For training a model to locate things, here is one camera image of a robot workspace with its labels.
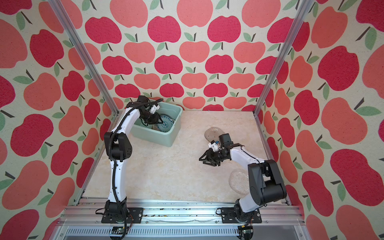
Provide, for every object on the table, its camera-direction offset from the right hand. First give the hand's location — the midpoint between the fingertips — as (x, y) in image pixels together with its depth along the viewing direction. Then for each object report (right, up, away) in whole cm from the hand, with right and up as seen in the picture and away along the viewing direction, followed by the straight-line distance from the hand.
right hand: (204, 160), depth 86 cm
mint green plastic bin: (-35, +16, +1) cm, 38 cm away
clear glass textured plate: (+20, -12, 0) cm, 24 cm away
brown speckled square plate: (+8, +15, +21) cm, 27 cm away
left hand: (-27, +23, +14) cm, 38 cm away
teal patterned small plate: (-25, +21, +18) cm, 37 cm away
